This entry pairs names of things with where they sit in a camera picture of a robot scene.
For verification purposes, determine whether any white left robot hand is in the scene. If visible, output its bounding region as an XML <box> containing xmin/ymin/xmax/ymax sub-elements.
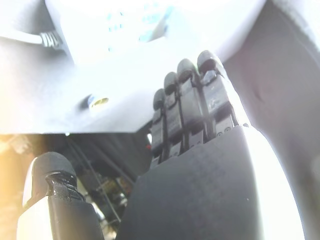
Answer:
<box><xmin>16</xmin><ymin>49</ymin><xmax>266</xmax><ymax>240</ymax></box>

